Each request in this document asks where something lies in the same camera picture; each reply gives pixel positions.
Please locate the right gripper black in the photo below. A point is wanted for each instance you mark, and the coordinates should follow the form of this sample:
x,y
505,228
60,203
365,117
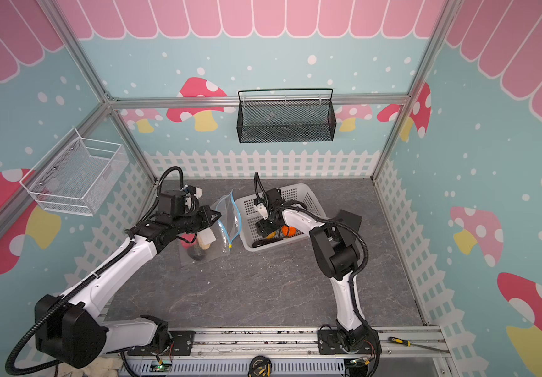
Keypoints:
x,y
265,226

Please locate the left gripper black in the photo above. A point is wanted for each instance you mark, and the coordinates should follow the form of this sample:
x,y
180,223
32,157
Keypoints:
x,y
206,217

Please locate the orange tangerine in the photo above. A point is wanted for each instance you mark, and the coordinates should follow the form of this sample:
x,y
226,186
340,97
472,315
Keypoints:
x,y
288,231

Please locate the dark food piece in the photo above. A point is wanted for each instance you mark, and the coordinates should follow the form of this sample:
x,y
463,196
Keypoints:
x,y
197,254

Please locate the black long food stick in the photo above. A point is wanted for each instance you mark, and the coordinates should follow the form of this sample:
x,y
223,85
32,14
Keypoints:
x,y
265,242

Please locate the clear zip top bag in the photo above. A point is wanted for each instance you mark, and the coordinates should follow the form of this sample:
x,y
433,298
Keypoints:
x,y
216,241

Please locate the pink food ball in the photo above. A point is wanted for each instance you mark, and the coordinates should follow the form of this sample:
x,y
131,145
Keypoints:
x,y
187,240

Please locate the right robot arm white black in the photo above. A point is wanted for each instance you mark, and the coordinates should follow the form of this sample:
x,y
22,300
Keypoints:
x,y
341,254

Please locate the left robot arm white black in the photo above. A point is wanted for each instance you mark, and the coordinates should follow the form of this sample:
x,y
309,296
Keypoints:
x,y
66,328

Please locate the black square pad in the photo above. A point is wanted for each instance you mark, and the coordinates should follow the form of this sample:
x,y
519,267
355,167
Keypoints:
x,y
350,219

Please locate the beige cloth rag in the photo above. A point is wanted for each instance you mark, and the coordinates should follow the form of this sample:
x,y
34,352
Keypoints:
x,y
101,367

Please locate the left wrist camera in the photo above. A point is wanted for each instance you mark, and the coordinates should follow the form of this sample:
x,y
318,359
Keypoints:
x,y
193,191

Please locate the black wire wall basket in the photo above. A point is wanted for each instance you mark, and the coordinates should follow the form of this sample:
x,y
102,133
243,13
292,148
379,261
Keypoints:
x,y
286,115

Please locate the white wire wall basket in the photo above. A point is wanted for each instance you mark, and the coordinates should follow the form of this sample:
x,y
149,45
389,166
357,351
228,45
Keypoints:
x,y
76,176

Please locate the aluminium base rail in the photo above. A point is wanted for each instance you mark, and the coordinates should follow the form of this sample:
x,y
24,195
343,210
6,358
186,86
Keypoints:
x,y
294,342

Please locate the yellow handled screwdriver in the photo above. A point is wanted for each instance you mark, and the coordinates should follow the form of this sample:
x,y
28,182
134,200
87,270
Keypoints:
x,y
407,343

